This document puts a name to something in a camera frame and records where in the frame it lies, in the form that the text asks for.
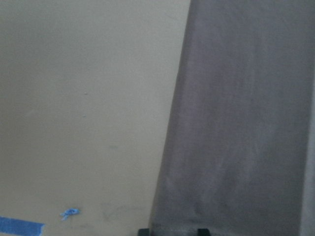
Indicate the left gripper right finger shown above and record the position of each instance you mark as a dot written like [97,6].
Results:
[203,232]

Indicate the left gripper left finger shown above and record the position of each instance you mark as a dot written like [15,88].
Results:
[143,232]

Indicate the dark brown t-shirt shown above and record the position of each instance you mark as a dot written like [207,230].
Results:
[239,156]

